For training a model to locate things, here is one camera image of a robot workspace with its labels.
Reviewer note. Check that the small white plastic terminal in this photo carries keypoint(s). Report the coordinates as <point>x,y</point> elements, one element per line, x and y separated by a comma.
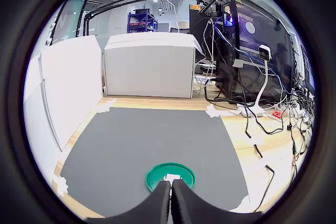
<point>172,176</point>

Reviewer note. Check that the round green lid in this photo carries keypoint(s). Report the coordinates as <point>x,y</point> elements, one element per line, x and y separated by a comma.
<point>157,174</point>

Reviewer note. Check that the white tape piece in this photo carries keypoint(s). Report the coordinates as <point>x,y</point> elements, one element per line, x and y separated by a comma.
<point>263,161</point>
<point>61,186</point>
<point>106,106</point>
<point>214,110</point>
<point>255,141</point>
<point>243,201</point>

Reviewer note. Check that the dark grey mat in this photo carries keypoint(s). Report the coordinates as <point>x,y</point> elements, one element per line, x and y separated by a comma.
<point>144,140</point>

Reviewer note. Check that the small red box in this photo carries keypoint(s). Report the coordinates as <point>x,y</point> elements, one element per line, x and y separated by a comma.
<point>277,113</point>

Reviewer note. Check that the white folded partition board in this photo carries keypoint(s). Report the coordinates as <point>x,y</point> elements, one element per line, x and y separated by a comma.
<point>149,69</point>

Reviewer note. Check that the black glass computer tower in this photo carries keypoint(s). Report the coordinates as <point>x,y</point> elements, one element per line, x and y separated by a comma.
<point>262,77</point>

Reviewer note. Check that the small grey adapter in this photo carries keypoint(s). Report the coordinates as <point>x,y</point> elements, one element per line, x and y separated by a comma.
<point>238,63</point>

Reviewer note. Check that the blue metal shelf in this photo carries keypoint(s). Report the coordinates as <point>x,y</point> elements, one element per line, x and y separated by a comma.
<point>141,22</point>

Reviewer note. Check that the teal roll-up banner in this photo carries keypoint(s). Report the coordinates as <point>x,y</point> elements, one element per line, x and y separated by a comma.
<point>71,16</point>

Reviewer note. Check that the white gooseneck camera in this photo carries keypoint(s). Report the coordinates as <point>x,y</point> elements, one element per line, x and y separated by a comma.
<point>264,53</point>

